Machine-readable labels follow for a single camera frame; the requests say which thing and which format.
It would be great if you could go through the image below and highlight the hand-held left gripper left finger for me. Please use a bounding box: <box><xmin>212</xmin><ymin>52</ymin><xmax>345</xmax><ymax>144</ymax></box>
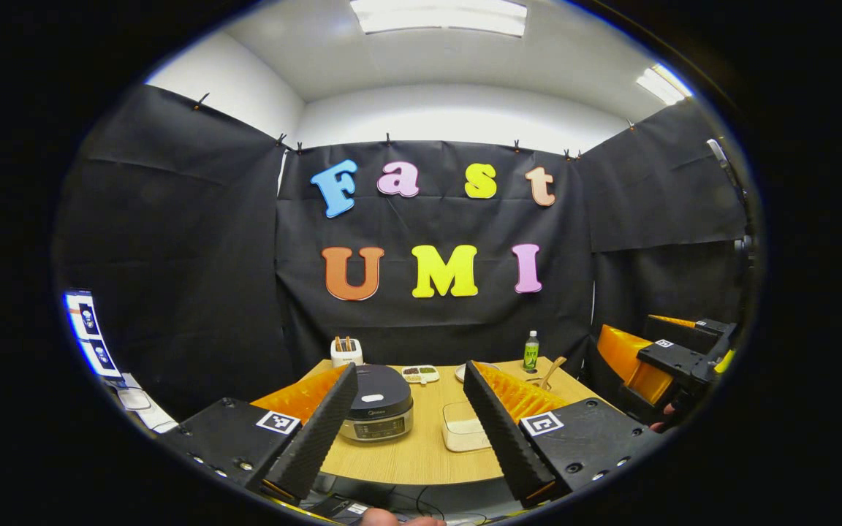
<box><xmin>151</xmin><ymin>362</ymin><xmax>358</xmax><ymax>508</ymax></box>

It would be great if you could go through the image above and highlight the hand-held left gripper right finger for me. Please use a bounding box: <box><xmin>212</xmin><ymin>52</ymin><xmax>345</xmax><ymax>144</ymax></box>
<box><xmin>463</xmin><ymin>360</ymin><xmax>669</xmax><ymax>508</ymax></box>

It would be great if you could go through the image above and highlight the white rice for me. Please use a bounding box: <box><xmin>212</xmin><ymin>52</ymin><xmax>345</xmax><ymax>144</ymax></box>
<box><xmin>447</xmin><ymin>416</ymin><xmax>492</xmax><ymax>449</ymax></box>

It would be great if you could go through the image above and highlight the wooden spoon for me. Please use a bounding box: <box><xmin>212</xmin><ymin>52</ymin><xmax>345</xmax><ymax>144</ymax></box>
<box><xmin>538</xmin><ymin>357</ymin><xmax>568</xmax><ymax>390</ymax></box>

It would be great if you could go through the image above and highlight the dark grey rice cooker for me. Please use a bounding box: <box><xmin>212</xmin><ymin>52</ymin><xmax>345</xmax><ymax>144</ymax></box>
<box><xmin>338</xmin><ymin>364</ymin><xmax>414</xmax><ymax>443</ymax></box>

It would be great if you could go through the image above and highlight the clear glass tray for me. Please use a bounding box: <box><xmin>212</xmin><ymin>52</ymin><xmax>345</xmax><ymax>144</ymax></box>
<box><xmin>441</xmin><ymin>401</ymin><xmax>495</xmax><ymax>453</ymax></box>

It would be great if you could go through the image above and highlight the white round plate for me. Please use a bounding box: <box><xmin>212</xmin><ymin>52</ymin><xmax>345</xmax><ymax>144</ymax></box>
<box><xmin>454</xmin><ymin>362</ymin><xmax>498</xmax><ymax>384</ymax></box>

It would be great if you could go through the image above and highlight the white toaster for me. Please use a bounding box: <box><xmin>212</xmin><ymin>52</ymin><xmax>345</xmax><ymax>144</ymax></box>
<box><xmin>330</xmin><ymin>336</ymin><xmax>364</xmax><ymax>368</ymax></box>

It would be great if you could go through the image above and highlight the white side desk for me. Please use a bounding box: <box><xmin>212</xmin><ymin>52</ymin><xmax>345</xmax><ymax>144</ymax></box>
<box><xmin>115</xmin><ymin>373</ymin><xmax>179</xmax><ymax>432</ymax></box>

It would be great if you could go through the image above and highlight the black backdrop cloth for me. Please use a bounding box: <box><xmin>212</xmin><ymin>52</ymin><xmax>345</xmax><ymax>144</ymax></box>
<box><xmin>52</xmin><ymin>84</ymin><xmax>758</xmax><ymax>421</ymax></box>

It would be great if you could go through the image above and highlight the computer monitor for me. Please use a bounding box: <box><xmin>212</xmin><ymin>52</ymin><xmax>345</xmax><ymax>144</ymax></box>
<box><xmin>64</xmin><ymin>290</ymin><xmax>124</xmax><ymax>379</ymax></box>

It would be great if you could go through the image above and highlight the narrow ceiling light panel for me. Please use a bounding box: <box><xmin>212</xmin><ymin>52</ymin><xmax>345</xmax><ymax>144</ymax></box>
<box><xmin>637</xmin><ymin>64</ymin><xmax>694</xmax><ymax>107</ymax></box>

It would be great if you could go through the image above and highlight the row of black cloth clips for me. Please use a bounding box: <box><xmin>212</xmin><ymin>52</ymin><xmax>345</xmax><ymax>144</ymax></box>
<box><xmin>194</xmin><ymin>91</ymin><xmax>638</xmax><ymax>159</ymax></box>

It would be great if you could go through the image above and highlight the wide ceiling light panel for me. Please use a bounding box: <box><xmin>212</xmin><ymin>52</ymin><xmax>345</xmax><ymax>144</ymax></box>
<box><xmin>350</xmin><ymin>0</ymin><xmax>528</xmax><ymax>37</ymax></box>

